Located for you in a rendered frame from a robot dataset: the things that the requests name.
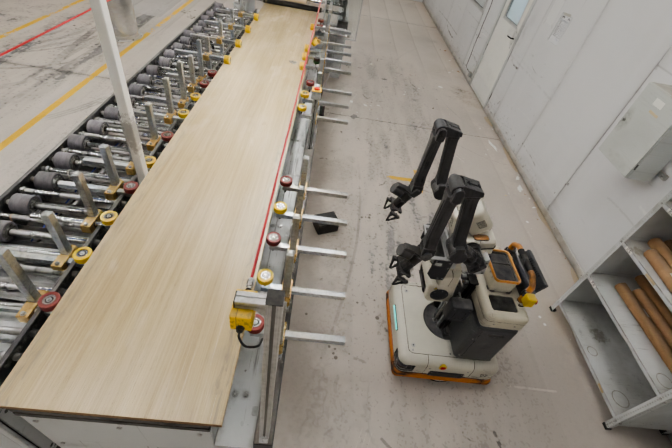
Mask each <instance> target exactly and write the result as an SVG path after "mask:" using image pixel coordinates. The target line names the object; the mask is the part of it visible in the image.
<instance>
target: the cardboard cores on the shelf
mask: <svg viewBox="0 0 672 448"><path fill-rule="evenodd" d="M647 244H648V246H649V247H650V248H651V249H649V250H647V251H645V252H644V253H643V255H644V256H645V258H646V259H647V261H648V262H649V263H650V265H651V266H652V267H653V269H654V270H655V272H656V273H657V274H658V276H659V277H660V278H661V280H662V281H663V282H664V284H665V285H666V287H667V288H668V289H669V291H670V292H671V293H672V240H666V241H664V242H663V241H662V239H661V238H653V239H650V240H649V241H648V242H647ZM635 280H636V282H637V283H638V285H639V286H640V288H641V289H636V290H633V291H631V290H630V288H629V287H628V285H627V284H626V283H618V284H616V285H615V289H616V290H617V292H618V293H619V295H620V297H621V298H622V300H623V301H624V303H625V304H626V306H627V307H628V309H629V310H630V312H631V313H632V315H633V316H634V318H635V319H636V321H637V322H638V324H639V325H640V327H641V328H642V330H643V331H644V333H645V334H646V336H647V337H648V339H649V340H650V342H651V343H652V345H653V346H654V348H655V349H656V351H657V352H658V354H659V355H660V357H661V358H662V360H663V361H664V363H665V364H666V366H667V367H668V369H669V370H670V372H671V373H672V313H671V312H670V310H669V309H668V307H667V306H666V305H665V303H664V302H663V300H662V299H661V297H660V296H659V295H658V293H657V292H656V291H655V289H654V288H653V286H652V285H651V284H650V282H649V281H648V280H647V278H646V277H645V276H644V275H638V276H636V277H635Z"/></svg>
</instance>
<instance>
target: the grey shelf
mask: <svg viewBox="0 0 672 448"><path fill-rule="evenodd" d="M653 238H661V239H662V241H663V242H664V241H666V240H672V190H671V191H670V192H669V193H668V194H667V195H666V196H665V197H663V198H662V199H661V200H660V201H659V202H658V203H657V204H656V205H655V206H654V207H653V208H652V209H651V210H650V211H649V212H648V213H647V214H646V215H645V216H644V217H643V218H642V219H641V220H640V221H639V222H638V223H637V224H636V225H635V226H634V227H632V228H631V229H630V230H629V231H628V232H627V233H626V234H625V235H624V236H623V237H622V238H621V239H620V240H619V241H618V242H617V243H616V244H615V245H614V246H613V247H612V248H611V249H610V250H609V251H608V252H607V253H606V254H605V255H604V256H603V257H601V258H600V259H599V260H598V261H597V262H596V263H595V264H594V265H593V266H592V267H591V268H590V269H589V270H588V271H587V272H586V273H585V274H584V275H583V276H582V277H581V278H580V279H579V280H578V281H577V282H576V283H575V284H574V285H573V286H572V287H570V288H569V289H568V290H567V291H566V292H565V293H564V294H563V295H562V296H561V297H560V298H559V299H558V300H557V301H556V302H555V303H554V304H553V305H552V306H550V307H549V308H550V311H551V312H556V311H557V310H556V307H557V306H558V305H559V306H560V308H561V310H562V312H563V314H564V316H565V318H566V319H567V321H568V323H569V325H570V326H571V328H572V331H573V333H574V336H575V338H576V341H577V343H578V346H579V348H580V350H581V352H582V354H583V356H584V358H585V360H586V362H587V365H588V367H589V369H590V371H591V373H592V375H593V377H594V379H595V381H596V383H597V385H598V387H599V389H600V392H601V394H602V396H603V398H604V400H605V402H606V404H607V406H608V408H609V410H610V412H611V414H612V416H613V418H611V419H609V420H607V421H605V422H603V423H602V424H603V426H604V429H605V430H612V428H614V427H617V426H626V427H637V428H648V429H658V430H659V431H660V433H661V435H669V433H672V373H671V372H670V370H669V369H668V367H667V366H666V364H665V363H664V361H663V360H662V358H661V357H660V355H659V354H658V352H657V351H656V349H655V348H654V346H653V345H652V343H651V342H650V340H649V339H648V337H647V336H646V334H645V333H644V331H643V330H642V328H641V327H640V325H639V324H638V322H637V321H636V319H635V318H634V316H633V315H632V313H631V312H630V310H629V309H628V307H627V306H626V304H625V303H624V301H623V300H622V298H621V297H620V295H619V293H618V292H617V290H616V289H615V285H616V284H618V283H626V284H627V285H628V287H629V288H630V290H631V291H633V290H636V289H641V288H640V286H639V285H638V283H637V282H636V280H635V277H636V276H638V275H640V274H641V275H644V276H645V277H646V278H647V280H648V281H649V282H650V284H651V285H652V286H653V288H654V289H655V291H656V292H657V293H658V295H659V296H660V297H661V299H662V300H663V302H664V303H665V305H666V306H667V307H668V309H669V310H670V312H671V313H672V293H671V292H670V291H669V289H668V288H667V287H666V285H665V284H664V282H663V281H662V280H661V278H660V277H659V276H658V274H657V273H656V272H655V270H654V269H653V267H652V266H651V265H650V263H649V262H648V261H647V259H646V258H645V256H644V255H643V253H644V252H645V251H647V250H649V249H651V248H650V247H649V246H648V244H647V242H648V241H649V240H650V239H653ZM554 305H555V306H554Z"/></svg>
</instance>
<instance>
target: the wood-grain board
mask: <svg viewBox="0 0 672 448"><path fill-rule="evenodd" d="M258 14H259V21H255V20H253V21H252V23H251V24H250V26H251V33H244V34H243V36H242V37H241V39H240V40H242V47H241V48H237V47H234V49H233V50H232V52H231V53H230V55H229V56H231V64H230V65H229V64H224V63H223V65H222V66H221V68H220V69H219V71H218V72H217V73H216V75H215V76H214V78H213V79H212V81H211V82H210V84H209V85H208V86H207V88H206V89H205V91H204V92H203V94H202V95H201V97H200V98H199V100H198V101H197V102H196V104H195V105H194V107H193V108H192V110H191V111H190V113H189V114H188V116H187V117H186V118H185V120H184V121H183V123H182V124H181V126H180V127H179V129H178V130H177V131H176V133H175V134H174V136H173V137H172V139H171V140H170V142H169V143H168V145H167V146H166V147H165V149H164V150H163V152H162V153H161V155H160V156H159V158H158V159H157V160H156V162H155V163H154V165H153V166H152V168H151V169H150V171H149V172H148V174H147V175H146V176H145V178H144V179H143V181H142V182H141V184H140V185H139V187H138V188H137V190H136V191H135V192H134V194H133V195H132V197H131V198H130V200H129V201H128V203H127V204H126V205H125V207H124V208H123V210H122V211H121V213H120V214H119V216H118V217H117V219H116V220H115V221H114V223H113V224H112V226H111V227H110V229H109V230H108V232H107V233H106V234H105V236H104V237H103V239H102V240H101V242H100V243H99V245H98V246H97V248H96V249H95V250H94V252H93V253H92V255H91V256H90V258H89V259H88V261H87V262H86V263H85V265H84V266H83V268H82V269H81V271H80V272H79V274H78V275H77V277H76V278H75V279H74V281H73V282H72V284H71V285H70V287H69V288H68V290H67V291H66V293H65V294H64V295H63V297H62V298H61V300H60V301H59V303H58V304H57V306H56V307H55V308H54V310H53V311H52V313H51V314H50V316H49V317H48V319H47V320H46V322H45V323H44V324H43V326H42V327H41V329H40V330H39V332H38V333H37V335H36V336H35V337H34V339H33V340H32V342H31V343H30V345H29V346H28V348H27V349H26V351H25V352H24V353H23V355H22V356H21V358H20V359H19V361H18V362H17V364H16V365H15V366H14V368H13V369H12V371H11V372H10V374H9V375H8V377H7V378H6V380H5V381H4V382H3V384H2V385H1V387H0V408H2V409H14V410H25V411H37V412H49V413H60V414H72V415H83V416H95V417H106V418H118V419H130V420H141V421H153V422H164V423H176V424H188V425H199V426H211V427H222V425H223V421H224V417H225V412H226V408H227V404H228V400H229V396H230V391H231V387H232V383H233V379H234V374H235V370H236V366H237V362H238V357H239V353H240V349H241V344H240V342H239V340H238V337H237V335H238V333H237V332H236V329H231V328H230V323H229V314H230V311H231V307H232V303H233V300H234V296H235V292H236V290H237V289H244V290H245V289H246V288H247V287H246V283H247V279H248V278H250V276H251V272H252V268H253V264H254V260H255V256H256V252H257V248H258V245H259V241H260V237H261V233H262V229H263V225H264V221H265V217H266V213H267V209H268V205H269V201H270V197H271V193H272V190H273V186H274V182H275V178H276V174H277V170H278V166H279V162H280V158H281V154H282V150H283V146H284V142H285V138H286V135H287V131H288V127H289V123H290V119H291V115H292V111H293V107H294V103H295V99H296V95H297V91H298V87H299V83H300V80H301V76H302V72H303V70H299V65H300V61H301V62H305V61H304V60H302V53H303V52H304V47H305V44H308V45H309V44H310V40H311V36H312V32H313V31H312V30H310V25H311V23H313V24H315V21H316V17H317V15H316V14H310V13H305V12H299V11H293V10H288V9H282V8H277V7H271V6H265V5H263V7H262V8H261V10H260V11H259V13H258ZM318 19H319V15H318V17H317V21H316V26H317V23H318ZM292 60H293V61H296V62H297V63H296V64H292V63H290V62H289V61H292ZM306 70H307V68H305V70H304V74H303V78H302V82H301V86H300V90H299V94H298V99H297V103H296V107H295V111H294V115H293V119H292V123H291V127H290V131H289V135H288V139H287V143H286V147H285V151H284V155H283V159H282V163H281V168H280V172H279V176H278V180H277V184H276V188H275V192H274V196H273V200H272V204H271V208H270V212H269V216H268V220H267V224H266V228H265V233H264V237H263V241H262V245H261V249H260V253H259V257H258V261H257V265H256V269H255V273H254V277H253V278H254V280H255V282H254V286H253V288H252V290H253V291H254V290H255V286H256V281H257V274H258V272H259V269H260V264H261V260H262V256H263V252H264V247H265V243H266V236H267V234H268V231H269V226H270V222H271V218H272V214H273V209H274V204H275V201H276V197H277V192H278V188H279V184H280V178H281V175H282V171H283V167H284V163H285V159H286V154H287V150H288V146H289V142H290V137H291V133H292V129H293V125H294V120H295V116H296V112H297V107H298V104H299V99H300V95H301V91H302V87H303V82H304V78H305V74H306Z"/></svg>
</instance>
